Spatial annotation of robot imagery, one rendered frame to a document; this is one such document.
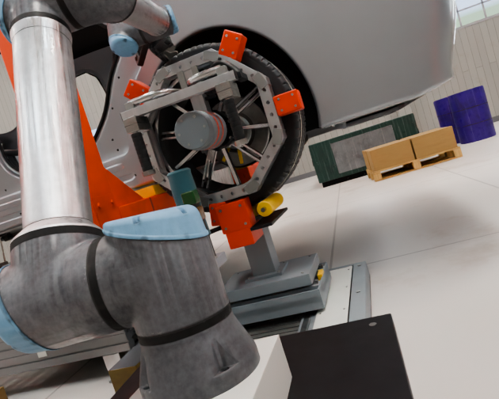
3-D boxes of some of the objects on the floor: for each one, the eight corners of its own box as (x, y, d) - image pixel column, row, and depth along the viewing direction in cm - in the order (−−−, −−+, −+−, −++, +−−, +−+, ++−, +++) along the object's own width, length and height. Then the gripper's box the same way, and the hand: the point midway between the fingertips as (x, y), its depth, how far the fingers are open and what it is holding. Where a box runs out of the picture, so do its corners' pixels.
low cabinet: (427, 157, 669) (414, 112, 664) (319, 189, 708) (306, 146, 703) (409, 153, 845) (399, 117, 840) (324, 179, 884) (314, 144, 879)
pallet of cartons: (442, 155, 639) (434, 128, 637) (469, 154, 555) (460, 123, 552) (363, 180, 647) (355, 153, 644) (378, 182, 562) (368, 151, 560)
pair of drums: (482, 134, 780) (470, 89, 774) (501, 134, 674) (487, 82, 668) (442, 146, 798) (430, 101, 793) (455, 147, 692) (440, 97, 687)
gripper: (154, 28, 159) (190, 59, 177) (147, 13, 164) (183, 45, 181) (137, 44, 162) (174, 73, 180) (131, 28, 166) (167, 58, 184)
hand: (171, 62), depth 180 cm, fingers closed, pressing on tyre
